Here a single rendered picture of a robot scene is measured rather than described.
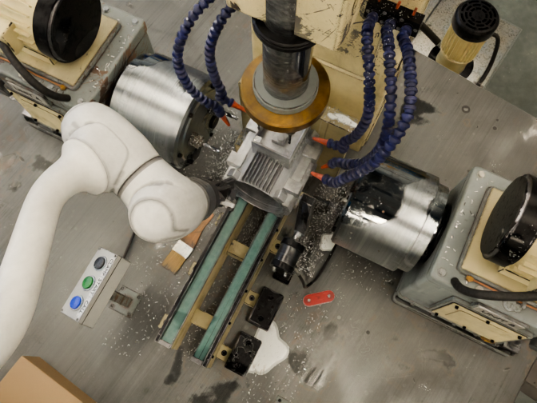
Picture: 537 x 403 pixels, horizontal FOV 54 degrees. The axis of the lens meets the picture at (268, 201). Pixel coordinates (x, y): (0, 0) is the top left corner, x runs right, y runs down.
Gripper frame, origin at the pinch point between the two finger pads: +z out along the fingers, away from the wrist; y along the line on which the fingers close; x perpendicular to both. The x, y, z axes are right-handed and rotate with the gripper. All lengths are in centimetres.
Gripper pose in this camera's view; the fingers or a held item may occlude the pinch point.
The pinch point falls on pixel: (226, 185)
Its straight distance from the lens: 122.4
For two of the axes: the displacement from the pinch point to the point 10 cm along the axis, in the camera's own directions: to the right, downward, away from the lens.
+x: -3.9, 8.9, 2.3
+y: -9.0, -4.2, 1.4
